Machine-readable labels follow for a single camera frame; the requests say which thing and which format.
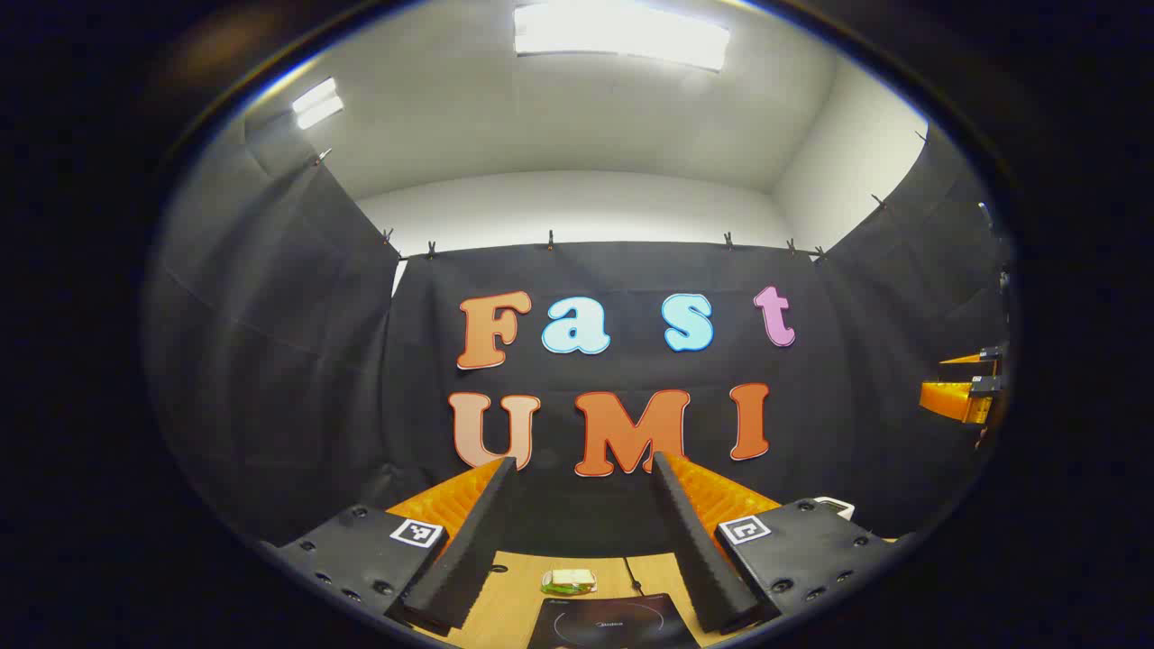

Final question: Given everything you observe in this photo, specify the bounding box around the ceiling light panel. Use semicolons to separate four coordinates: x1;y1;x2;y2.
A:
514;3;731;73
291;78;344;130

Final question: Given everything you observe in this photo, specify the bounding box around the black induction cooktop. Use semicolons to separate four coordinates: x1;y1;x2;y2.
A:
527;592;701;649

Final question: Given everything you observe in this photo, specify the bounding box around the row of cloth clips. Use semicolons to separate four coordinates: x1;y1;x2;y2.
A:
311;131;934;264

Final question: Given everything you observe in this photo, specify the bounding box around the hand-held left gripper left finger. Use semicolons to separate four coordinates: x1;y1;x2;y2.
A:
261;455;519;636

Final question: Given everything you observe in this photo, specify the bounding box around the black backdrop cloth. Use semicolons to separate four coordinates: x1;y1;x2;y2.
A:
144;113;1015;560

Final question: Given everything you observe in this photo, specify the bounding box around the sandwich with lettuce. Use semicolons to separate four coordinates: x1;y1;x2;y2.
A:
540;568;598;595

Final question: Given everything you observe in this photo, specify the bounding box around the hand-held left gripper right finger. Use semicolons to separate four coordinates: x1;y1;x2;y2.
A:
651;451;911;635

